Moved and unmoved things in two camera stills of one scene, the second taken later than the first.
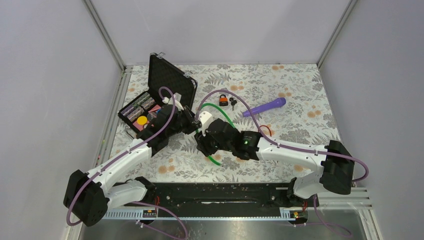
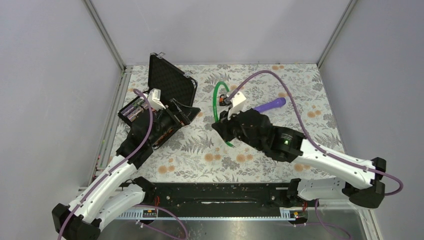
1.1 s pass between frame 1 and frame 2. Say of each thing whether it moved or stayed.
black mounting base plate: stayed
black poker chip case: stayed
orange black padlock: stayed
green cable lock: moved
